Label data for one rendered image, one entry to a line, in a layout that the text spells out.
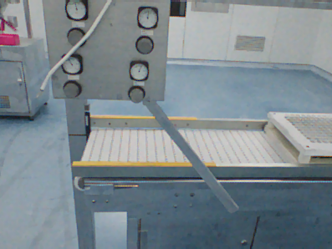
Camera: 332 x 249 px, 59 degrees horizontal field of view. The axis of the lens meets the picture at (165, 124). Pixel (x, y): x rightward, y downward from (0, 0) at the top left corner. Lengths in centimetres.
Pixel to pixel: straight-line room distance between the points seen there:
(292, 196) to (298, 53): 562
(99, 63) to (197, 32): 518
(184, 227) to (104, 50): 57
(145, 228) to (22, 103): 251
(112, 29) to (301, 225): 79
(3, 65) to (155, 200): 259
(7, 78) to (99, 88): 263
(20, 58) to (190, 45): 345
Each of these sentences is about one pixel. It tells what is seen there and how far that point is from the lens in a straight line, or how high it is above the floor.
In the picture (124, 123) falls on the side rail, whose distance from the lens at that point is 94.
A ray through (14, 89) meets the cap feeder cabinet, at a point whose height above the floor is 34.
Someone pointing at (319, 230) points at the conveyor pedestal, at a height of 68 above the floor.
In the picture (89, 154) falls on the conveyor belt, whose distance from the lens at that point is 82.
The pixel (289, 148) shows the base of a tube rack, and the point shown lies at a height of 93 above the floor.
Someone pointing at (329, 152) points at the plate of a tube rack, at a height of 97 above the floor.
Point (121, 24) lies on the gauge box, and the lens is 56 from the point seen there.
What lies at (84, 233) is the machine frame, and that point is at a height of 44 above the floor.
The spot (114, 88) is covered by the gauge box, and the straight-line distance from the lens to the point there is 58.
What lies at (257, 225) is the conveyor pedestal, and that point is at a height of 70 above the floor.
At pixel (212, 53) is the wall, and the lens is 583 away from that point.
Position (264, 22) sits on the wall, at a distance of 601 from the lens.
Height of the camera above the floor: 133
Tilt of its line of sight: 25 degrees down
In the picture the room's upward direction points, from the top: 4 degrees clockwise
